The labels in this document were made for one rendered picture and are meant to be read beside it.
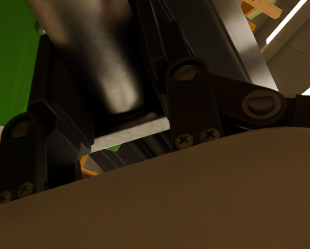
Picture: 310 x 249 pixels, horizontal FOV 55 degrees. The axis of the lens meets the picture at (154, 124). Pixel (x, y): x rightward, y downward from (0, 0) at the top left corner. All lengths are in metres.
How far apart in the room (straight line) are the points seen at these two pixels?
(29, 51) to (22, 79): 0.02
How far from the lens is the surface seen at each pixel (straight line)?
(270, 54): 8.33
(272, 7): 2.96
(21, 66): 0.21
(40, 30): 0.19
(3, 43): 0.21
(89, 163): 6.11
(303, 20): 8.03
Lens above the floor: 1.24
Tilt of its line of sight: 11 degrees up
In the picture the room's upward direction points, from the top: 115 degrees clockwise
